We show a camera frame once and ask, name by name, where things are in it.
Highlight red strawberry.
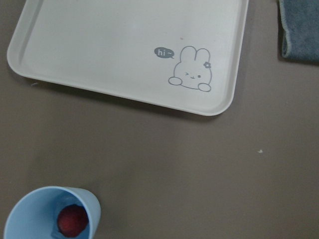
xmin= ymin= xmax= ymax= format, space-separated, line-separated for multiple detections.
xmin=57 ymin=204 xmax=89 ymax=238

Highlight cream rabbit tray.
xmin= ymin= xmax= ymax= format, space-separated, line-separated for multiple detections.
xmin=7 ymin=0 xmax=249 ymax=116

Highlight light blue cup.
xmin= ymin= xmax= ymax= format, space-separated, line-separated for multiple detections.
xmin=3 ymin=186 xmax=101 ymax=239

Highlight grey folded cloth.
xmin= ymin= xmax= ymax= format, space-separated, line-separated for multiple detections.
xmin=279 ymin=0 xmax=319 ymax=62

